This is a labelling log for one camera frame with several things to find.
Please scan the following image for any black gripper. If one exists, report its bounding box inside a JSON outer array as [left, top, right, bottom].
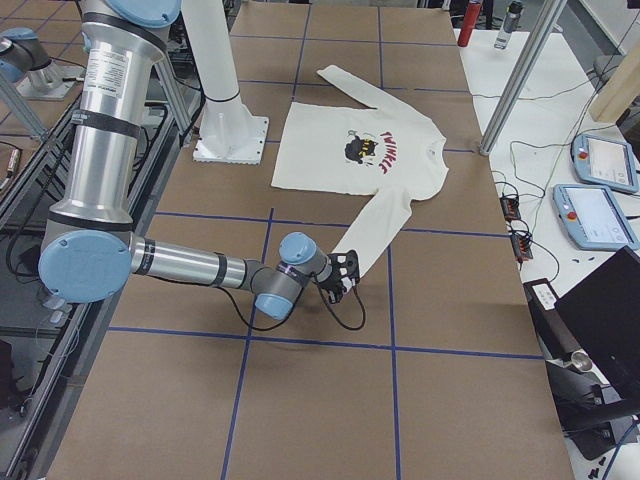
[[319, 272, 350, 300]]

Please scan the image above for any cream long-sleeve cat shirt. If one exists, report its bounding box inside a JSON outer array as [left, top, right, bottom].
[[271, 65, 448, 274]]

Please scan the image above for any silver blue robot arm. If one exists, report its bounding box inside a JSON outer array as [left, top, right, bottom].
[[1, 27, 85, 101], [38, 1, 359, 321]]

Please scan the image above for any near grey USB hub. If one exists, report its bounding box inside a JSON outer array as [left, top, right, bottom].
[[510, 231, 533, 264]]

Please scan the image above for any grey usb hub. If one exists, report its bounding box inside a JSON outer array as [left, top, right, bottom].
[[499, 195, 521, 222], [510, 231, 533, 264]]

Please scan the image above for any far grey USB hub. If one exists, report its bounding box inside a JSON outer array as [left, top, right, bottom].
[[499, 195, 521, 222]]

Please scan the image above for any black monitor stand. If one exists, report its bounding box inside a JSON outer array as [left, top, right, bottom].
[[523, 246, 639, 460]]

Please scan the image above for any near teach pendant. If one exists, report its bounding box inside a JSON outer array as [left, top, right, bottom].
[[552, 184, 639, 251]]

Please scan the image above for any teach pendant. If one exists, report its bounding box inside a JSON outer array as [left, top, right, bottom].
[[571, 134, 639, 194], [552, 184, 639, 251]]

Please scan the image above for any far teach pendant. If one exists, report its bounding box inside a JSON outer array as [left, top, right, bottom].
[[571, 134, 639, 194]]

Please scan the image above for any red bottle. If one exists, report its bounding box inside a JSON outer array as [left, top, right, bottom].
[[457, 0, 483, 47]]

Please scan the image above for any clear water bottle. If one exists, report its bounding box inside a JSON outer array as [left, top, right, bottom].
[[494, 0, 524, 50]]

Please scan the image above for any wooden beam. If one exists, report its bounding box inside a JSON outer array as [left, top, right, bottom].
[[589, 42, 640, 123]]

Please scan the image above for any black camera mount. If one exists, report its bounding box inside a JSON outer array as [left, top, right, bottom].
[[328, 250, 360, 289]]

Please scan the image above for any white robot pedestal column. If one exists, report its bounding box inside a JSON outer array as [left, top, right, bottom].
[[181, 0, 269, 165]]

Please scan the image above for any aluminium frame post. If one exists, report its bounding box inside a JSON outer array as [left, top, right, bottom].
[[479, 0, 567, 156]]

